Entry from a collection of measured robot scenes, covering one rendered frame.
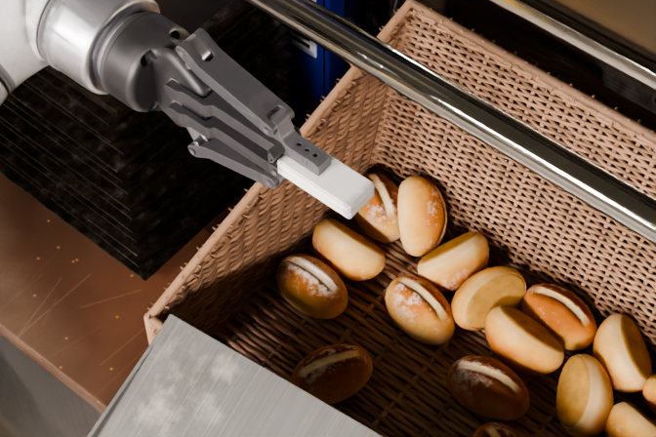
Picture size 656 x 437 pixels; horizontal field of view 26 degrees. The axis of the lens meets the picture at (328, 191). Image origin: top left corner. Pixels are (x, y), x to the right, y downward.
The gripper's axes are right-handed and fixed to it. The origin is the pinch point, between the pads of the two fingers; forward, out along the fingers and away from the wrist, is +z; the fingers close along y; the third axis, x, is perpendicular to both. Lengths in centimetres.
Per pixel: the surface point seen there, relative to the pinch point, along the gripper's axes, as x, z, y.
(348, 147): -36, -27, 51
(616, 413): -29, 17, 56
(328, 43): -13.2, -10.7, 3.5
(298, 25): -13.2, -14.0, 3.5
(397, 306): -25, -10, 57
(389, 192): -37, -21, 55
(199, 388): 1.3, -16.1, 47.3
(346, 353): -16, -10, 56
